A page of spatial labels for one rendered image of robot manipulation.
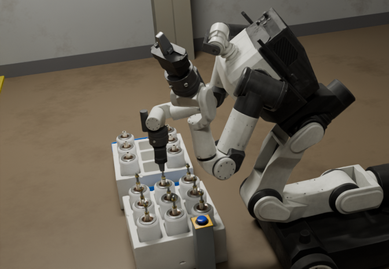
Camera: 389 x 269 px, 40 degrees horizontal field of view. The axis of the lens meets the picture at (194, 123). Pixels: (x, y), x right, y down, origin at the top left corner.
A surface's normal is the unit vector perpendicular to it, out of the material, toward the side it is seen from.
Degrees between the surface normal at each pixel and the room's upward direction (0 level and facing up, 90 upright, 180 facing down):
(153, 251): 90
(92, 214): 0
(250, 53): 38
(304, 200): 90
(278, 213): 90
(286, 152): 90
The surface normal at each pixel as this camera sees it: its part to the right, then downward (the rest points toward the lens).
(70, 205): -0.07, -0.89
